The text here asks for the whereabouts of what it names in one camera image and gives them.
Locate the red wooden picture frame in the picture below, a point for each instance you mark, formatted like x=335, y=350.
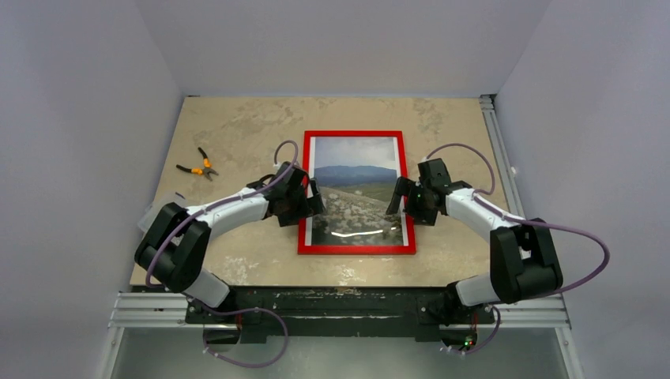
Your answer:
x=356, y=250

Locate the aluminium rail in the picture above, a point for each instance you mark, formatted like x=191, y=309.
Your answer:
x=155, y=310
x=505, y=169

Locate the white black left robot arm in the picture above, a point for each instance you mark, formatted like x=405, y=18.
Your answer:
x=174, y=247

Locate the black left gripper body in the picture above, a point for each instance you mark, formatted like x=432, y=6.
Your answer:
x=296, y=206

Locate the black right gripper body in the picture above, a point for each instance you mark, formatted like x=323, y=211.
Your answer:
x=409, y=196

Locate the aluminium front rail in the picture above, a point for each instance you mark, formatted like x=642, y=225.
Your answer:
x=155, y=310

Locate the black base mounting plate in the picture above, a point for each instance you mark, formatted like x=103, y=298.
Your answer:
x=424, y=314

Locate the clear plastic parts box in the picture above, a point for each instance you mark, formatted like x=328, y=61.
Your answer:
x=154, y=208

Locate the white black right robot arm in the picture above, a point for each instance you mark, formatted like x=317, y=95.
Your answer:
x=523, y=262

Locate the aluminium rail right side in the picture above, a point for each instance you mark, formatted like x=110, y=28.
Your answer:
x=505, y=169

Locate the landscape photo print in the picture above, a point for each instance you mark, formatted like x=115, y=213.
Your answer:
x=361, y=199

